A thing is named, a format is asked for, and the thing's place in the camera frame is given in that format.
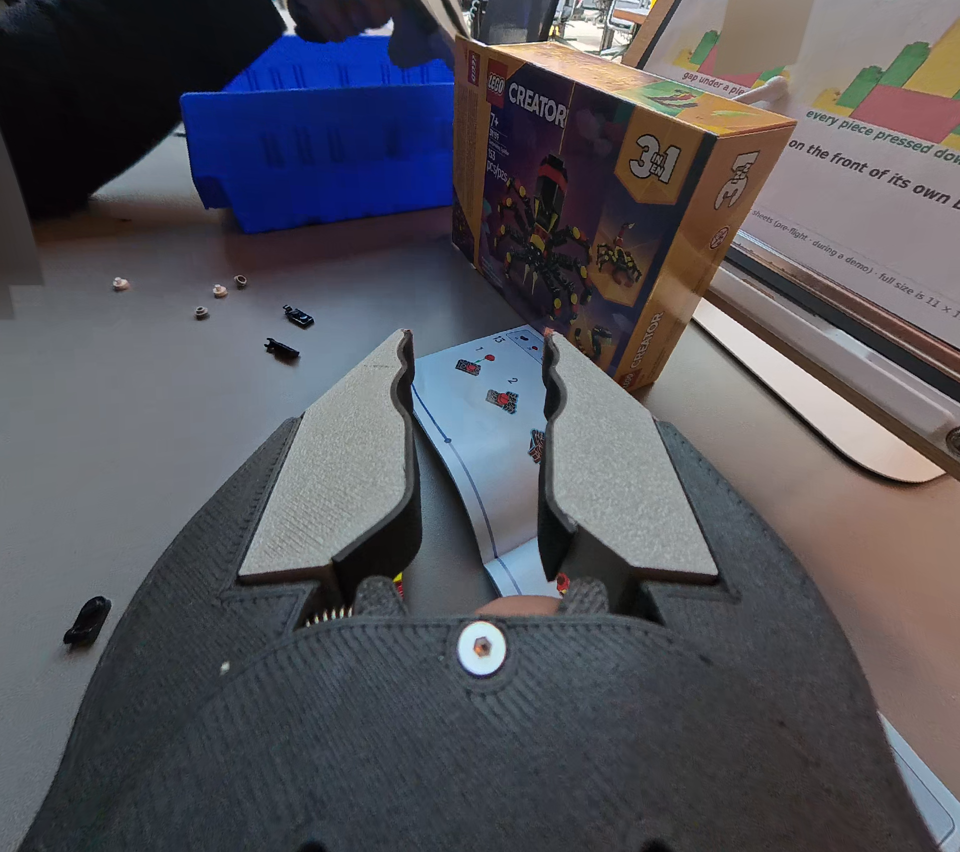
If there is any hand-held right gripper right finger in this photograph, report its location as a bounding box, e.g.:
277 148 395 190
538 330 720 587

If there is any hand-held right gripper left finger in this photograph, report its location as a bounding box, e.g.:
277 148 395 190
238 328 423 591

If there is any blue plastic bin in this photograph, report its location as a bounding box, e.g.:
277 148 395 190
180 34 459 235

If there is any person's left forearm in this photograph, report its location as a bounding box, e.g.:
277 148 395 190
0 0 288 221

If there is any lego set box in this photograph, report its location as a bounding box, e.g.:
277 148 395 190
450 36 798 393

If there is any open instruction booklet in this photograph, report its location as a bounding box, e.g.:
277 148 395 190
411 325 960 849

